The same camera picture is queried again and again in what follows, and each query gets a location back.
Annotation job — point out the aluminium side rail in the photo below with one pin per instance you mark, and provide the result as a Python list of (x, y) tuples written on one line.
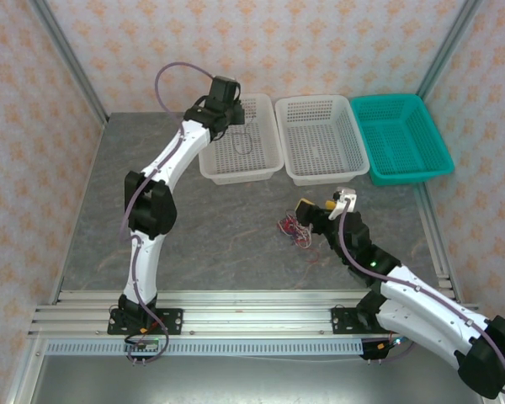
[(439, 252)]

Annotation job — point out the teal perforated plastic basket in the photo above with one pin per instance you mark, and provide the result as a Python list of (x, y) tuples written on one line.
[(400, 143)]

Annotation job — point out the aluminium mounting rail frame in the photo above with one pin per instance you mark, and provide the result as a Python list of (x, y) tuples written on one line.
[(256, 315)]

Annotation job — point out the small circuit board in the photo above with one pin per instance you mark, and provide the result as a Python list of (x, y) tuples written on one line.
[(145, 345)]

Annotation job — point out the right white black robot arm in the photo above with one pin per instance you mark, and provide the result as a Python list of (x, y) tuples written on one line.
[(425, 311)]

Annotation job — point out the white perforated plastic basket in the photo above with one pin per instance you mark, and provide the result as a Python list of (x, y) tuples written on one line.
[(320, 147), (261, 168)]

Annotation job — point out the aluminium frame post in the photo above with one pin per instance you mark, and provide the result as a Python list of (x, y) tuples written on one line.
[(23, 374), (67, 54), (432, 80)]

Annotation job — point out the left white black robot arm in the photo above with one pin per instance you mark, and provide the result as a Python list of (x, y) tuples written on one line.
[(145, 261)]

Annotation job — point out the black connector bracket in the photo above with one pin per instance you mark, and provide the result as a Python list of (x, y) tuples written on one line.
[(372, 351)]

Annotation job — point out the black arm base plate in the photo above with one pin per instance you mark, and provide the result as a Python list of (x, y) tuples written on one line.
[(341, 322), (172, 322)]

